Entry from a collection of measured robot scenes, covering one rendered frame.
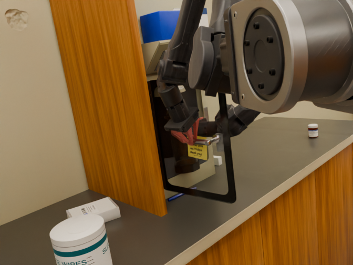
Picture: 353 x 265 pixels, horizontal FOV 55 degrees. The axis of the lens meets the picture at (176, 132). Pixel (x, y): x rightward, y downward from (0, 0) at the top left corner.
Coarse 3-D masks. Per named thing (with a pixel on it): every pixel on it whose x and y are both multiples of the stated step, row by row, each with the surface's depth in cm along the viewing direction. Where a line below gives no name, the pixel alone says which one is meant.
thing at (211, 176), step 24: (192, 96) 104; (216, 96) 98; (168, 120) 113; (216, 120) 101; (168, 144) 116; (216, 144) 103; (168, 168) 119; (192, 168) 112; (216, 168) 105; (192, 192) 115; (216, 192) 108
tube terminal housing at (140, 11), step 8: (136, 0) 112; (144, 0) 114; (152, 0) 116; (160, 0) 119; (168, 0) 121; (176, 0) 124; (136, 8) 112; (144, 8) 114; (152, 8) 117; (160, 8) 119; (168, 8) 122; (168, 192) 128; (176, 192) 131
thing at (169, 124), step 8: (176, 104) 94; (184, 104) 95; (168, 112) 96; (176, 112) 94; (184, 112) 95; (192, 112) 98; (176, 120) 96; (184, 120) 96; (168, 128) 97; (176, 128) 94
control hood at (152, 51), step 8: (160, 40) 106; (168, 40) 108; (144, 48) 111; (152, 48) 108; (160, 48) 107; (144, 56) 112; (152, 56) 109; (160, 56) 111; (144, 64) 113; (152, 64) 111; (152, 72) 115
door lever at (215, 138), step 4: (216, 136) 102; (196, 140) 101; (200, 140) 100; (204, 140) 99; (208, 140) 99; (212, 140) 100; (216, 140) 102; (196, 144) 101; (200, 144) 100; (204, 144) 99; (208, 144) 98
